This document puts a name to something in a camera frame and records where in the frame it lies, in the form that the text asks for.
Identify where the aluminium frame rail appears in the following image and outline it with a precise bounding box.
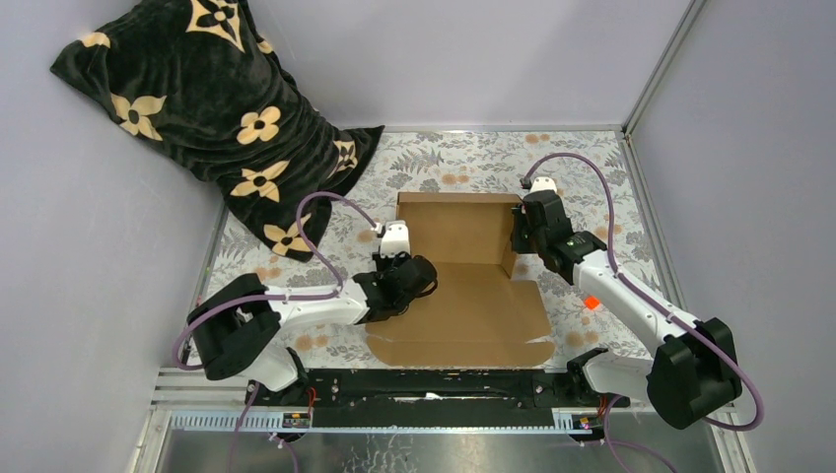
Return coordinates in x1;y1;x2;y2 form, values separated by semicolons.
128;369;755;472

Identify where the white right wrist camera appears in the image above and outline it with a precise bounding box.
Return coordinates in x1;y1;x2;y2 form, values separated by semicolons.
528;176;558;194

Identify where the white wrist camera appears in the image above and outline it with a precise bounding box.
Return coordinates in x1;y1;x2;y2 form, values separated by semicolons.
528;176;558;194
372;220;411;258

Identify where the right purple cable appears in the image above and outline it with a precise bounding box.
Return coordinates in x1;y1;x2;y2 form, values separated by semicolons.
520;152;765;473

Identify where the brown cardboard box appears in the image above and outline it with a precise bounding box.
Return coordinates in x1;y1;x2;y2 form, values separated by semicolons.
367;192;555;369

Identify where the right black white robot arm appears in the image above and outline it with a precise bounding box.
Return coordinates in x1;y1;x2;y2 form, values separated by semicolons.
511;190;743;430

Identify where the purple cable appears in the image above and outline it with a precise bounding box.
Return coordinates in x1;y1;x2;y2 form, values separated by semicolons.
171;191;383;473
520;152;765;473

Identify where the black floral plush blanket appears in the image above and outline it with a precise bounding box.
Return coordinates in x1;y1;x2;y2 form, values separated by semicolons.
50;0;383;262

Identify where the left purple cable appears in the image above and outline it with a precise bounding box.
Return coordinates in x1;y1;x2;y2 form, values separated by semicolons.
171;191;383;473

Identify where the floral patterned table mat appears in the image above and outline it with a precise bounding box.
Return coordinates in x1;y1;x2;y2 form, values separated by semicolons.
201;131;664;369

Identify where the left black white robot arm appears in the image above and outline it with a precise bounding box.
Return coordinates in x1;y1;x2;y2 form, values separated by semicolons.
178;252;438;405

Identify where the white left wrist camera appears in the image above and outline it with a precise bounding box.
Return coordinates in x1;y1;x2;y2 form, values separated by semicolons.
372;220;411;258

